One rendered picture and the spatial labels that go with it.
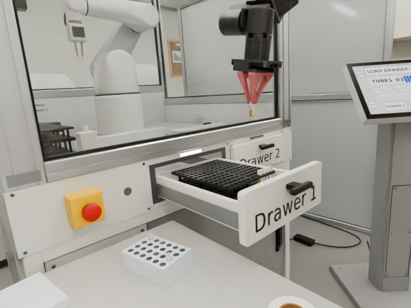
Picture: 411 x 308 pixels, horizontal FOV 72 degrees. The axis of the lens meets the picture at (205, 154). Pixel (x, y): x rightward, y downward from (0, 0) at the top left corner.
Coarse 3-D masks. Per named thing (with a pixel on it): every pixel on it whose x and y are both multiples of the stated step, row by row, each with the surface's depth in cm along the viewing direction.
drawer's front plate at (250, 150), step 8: (272, 136) 109; (280, 136) 112; (240, 144) 97; (248, 144) 100; (256, 144) 102; (280, 144) 112; (232, 152) 96; (240, 152) 97; (248, 152) 100; (256, 152) 103; (264, 152) 106; (272, 152) 110; (280, 152) 113; (256, 160) 104; (264, 160) 107; (272, 160) 110; (280, 160) 114
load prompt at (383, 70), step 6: (384, 66) 128; (390, 66) 128; (396, 66) 128; (402, 66) 128; (408, 66) 128; (366, 72) 127; (372, 72) 127; (378, 72) 127; (384, 72) 127; (390, 72) 126; (396, 72) 126; (402, 72) 126; (408, 72) 126
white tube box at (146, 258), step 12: (144, 240) 63; (156, 240) 63; (132, 252) 58; (144, 252) 58; (156, 252) 58; (180, 252) 57; (132, 264) 57; (144, 264) 55; (156, 264) 54; (168, 264) 53; (180, 264) 56; (192, 264) 59; (144, 276) 56; (156, 276) 53; (168, 276) 53
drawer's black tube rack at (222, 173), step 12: (192, 168) 81; (204, 168) 81; (216, 168) 80; (228, 168) 79; (240, 168) 78; (252, 168) 77; (180, 180) 79; (192, 180) 79; (204, 180) 69; (216, 180) 69; (228, 180) 68; (216, 192) 70; (228, 192) 65
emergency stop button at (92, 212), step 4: (88, 204) 60; (92, 204) 60; (96, 204) 61; (84, 208) 59; (88, 208) 59; (92, 208) 60; (96, 208) 60; (100, 208) 61; (84, 212) 59; (88, 212) 59; (92, 212) 60; (96, 212) 60; (100, 212) 61; (84, 216) 59; (88, 216) 59; (92, 216) 60; (96, 216) 60; (88, 220) 60; (92, 220) 60
